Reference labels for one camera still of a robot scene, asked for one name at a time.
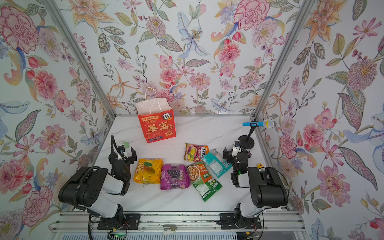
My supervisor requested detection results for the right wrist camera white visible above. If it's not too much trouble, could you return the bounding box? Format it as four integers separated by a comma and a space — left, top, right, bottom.
233, 141, 242, 151

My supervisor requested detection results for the yellow snack packet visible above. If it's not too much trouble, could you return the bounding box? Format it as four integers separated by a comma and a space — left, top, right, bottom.
134, 159, 163, 185

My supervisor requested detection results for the purple snack packet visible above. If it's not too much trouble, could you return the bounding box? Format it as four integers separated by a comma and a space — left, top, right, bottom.
161, 165, 191, 191

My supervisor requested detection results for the red paper gift bag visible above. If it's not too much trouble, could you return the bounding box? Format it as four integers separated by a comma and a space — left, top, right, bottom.
136, 95, 177, 143

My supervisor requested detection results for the orange candy snack packet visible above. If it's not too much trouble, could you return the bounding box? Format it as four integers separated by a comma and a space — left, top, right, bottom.
184, 143, 210, 162

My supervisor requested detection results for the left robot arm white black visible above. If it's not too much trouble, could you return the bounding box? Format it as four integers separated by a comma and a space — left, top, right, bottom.
58, 136, 137, 228

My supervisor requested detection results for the teal snack packet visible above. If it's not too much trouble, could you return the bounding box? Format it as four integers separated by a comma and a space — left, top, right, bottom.
202, 149, 232, 178

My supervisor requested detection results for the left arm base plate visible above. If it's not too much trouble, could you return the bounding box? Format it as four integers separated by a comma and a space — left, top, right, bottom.
97, 214, 141, 230

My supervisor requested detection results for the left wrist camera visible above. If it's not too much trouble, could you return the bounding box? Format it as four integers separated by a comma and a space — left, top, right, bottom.
117, 145, 126, 155

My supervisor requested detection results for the orange green noodle packet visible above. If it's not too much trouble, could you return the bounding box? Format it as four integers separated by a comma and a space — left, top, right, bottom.
187, 162, 212, 184

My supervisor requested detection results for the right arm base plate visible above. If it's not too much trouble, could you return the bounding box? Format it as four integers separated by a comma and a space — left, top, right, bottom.
217, 213, 262, 230

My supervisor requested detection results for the green snack packet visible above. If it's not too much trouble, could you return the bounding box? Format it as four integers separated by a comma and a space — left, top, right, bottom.
193, 179, 223, 202

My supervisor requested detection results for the aluminium mounting rail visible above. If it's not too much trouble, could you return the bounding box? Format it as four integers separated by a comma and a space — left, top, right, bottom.
47, 211, 307, 233

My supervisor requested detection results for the small green toy piece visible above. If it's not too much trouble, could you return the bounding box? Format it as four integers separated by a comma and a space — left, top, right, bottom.
123, 141, 130, 148

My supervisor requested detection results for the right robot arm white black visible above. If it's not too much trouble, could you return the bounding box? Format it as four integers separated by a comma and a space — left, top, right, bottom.
223, 147, 289, 229

